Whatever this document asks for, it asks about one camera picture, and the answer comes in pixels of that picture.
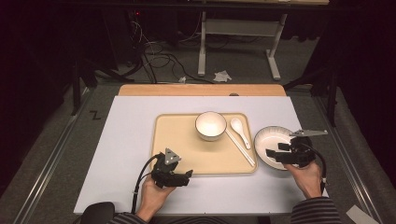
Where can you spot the white bowl with dark rim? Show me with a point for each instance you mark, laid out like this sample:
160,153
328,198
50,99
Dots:
210,124

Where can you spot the dark device with red light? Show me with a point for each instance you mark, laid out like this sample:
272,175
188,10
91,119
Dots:
124,34

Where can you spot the white metal desk frame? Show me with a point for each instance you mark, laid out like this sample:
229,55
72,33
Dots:
239,27

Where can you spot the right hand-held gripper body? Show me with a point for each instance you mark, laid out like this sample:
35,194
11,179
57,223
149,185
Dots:
302,154

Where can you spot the small crumpled white paper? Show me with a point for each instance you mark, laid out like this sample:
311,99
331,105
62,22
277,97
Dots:
182,79

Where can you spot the black metal stand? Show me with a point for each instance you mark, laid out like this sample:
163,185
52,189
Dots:
76,93
332,93

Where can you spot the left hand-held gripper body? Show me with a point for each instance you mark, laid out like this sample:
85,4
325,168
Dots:
165,175

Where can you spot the white plate with dark rim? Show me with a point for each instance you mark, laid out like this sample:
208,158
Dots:
267,140

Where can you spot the white board table cover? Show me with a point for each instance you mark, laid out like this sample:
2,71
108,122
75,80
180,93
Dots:
124,140

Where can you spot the white ceramic spoon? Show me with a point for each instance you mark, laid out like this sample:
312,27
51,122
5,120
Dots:
237,126

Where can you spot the white chopstick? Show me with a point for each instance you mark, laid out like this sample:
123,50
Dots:
239,146
241,150

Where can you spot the person's left hand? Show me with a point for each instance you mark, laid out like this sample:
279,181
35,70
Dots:
154,197

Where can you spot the person's right hand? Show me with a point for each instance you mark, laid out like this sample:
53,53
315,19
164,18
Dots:
309,180

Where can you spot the large crumpled white paper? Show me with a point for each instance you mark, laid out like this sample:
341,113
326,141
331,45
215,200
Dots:
222,76

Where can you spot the flat white paper sheet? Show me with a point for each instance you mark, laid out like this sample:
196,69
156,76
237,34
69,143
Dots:
362,215

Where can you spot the beige plastic tray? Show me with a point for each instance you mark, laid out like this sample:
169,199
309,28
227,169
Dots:
177,140

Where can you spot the aluminium floor rail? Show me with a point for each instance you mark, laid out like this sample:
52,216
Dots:
46,168
348,161

